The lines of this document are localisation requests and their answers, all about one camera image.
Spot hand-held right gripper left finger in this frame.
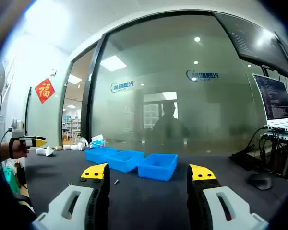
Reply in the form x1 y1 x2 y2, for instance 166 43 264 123
31 163 110 230

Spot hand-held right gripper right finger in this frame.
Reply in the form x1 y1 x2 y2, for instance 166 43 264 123
187 164 269 230

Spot blue plastic bin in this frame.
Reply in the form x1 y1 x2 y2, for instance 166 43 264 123
84 147 119 165
106 150 145 173
137 153 179 182

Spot person's left hand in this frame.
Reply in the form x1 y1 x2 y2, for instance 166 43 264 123
13 143 30 159

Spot white storage shelves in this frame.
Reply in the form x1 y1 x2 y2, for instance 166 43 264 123
61 114 82 142

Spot white plastic bag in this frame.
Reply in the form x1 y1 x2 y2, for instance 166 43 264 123
70 142 86 151

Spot green patterned packet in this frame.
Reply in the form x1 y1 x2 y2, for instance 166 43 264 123
3 167 22 195

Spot red paper decoration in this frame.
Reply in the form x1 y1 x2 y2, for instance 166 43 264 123
34 77 56 104

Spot black computer mouse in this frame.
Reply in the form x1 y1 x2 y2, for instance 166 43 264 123
248 172 274 191

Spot black monitor stand base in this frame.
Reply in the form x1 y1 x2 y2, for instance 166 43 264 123
228 150 266 171

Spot blue white tissue pack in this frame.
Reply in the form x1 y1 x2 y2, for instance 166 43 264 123
89 134 106 149

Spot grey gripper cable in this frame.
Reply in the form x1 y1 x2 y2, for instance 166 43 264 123
0 93 13 145

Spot black door handle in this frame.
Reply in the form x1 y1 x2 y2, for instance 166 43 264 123
24 86 33 136

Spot black cable bundle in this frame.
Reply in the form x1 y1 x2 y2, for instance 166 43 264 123
244 126 288 181

